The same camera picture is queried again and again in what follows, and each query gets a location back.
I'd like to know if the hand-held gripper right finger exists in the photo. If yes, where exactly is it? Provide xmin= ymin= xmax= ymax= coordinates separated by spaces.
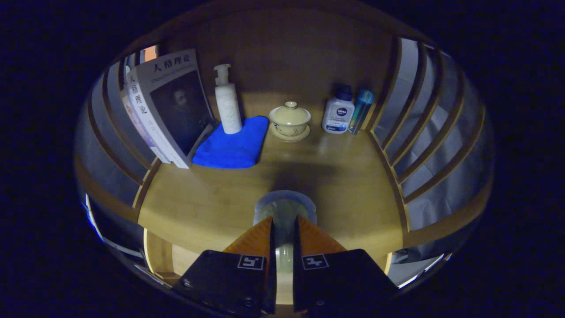
xmin=293 ymin=215 xmax=400 ymax=315

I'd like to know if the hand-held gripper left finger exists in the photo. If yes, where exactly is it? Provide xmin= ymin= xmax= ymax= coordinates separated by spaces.
xmin=171 ymin=216 xmax=276 ymax=316

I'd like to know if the wooden countertop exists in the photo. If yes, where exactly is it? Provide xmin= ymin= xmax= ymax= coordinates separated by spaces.
xmin=138 ymin=91 xmax=411 ymax=265

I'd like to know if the wooden cabinet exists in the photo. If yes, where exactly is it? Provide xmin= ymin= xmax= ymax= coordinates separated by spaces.
xmin=73 ymin=0 xmax=495 ymax=292

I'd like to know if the blue folded cloth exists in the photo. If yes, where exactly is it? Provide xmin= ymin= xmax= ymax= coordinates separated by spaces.
xmin=192 ymin=116 xmax=270 ymax=169

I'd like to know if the beige saucer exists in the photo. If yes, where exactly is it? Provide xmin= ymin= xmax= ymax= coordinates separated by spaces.
xmin=268 ymin=124 xmax=310 ymax=143

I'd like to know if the white lotion bottle dark cap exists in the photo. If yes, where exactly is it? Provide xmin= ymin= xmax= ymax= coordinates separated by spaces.
xmin=322 ymin=84 xmax=355 ymax=134

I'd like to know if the thin white book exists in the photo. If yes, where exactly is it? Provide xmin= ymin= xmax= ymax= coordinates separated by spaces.
xmin=124 ymin=66 xmax=172 ymax=165

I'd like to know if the teal slim bottle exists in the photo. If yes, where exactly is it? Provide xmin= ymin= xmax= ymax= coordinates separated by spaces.
xmin=347 ymin=88 xmax=375 ymax=135

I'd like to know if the beige lidded tea bowl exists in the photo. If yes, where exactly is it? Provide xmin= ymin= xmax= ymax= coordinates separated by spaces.
xmin=269 ymin=101 xmax=311 ymax=136

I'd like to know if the white pump bottle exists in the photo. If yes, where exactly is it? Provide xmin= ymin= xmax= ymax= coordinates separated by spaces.
xmin=214 ymin=64 xmax=242 ymax=134

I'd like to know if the white book portrait cover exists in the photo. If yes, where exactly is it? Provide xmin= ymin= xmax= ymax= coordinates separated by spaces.
xmin=128 ymin=49 xmax=217 ymax=169

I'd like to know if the pale purple book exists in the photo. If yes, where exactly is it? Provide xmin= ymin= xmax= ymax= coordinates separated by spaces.
xmin=120 ymin=66 xmax=166 ymax=163

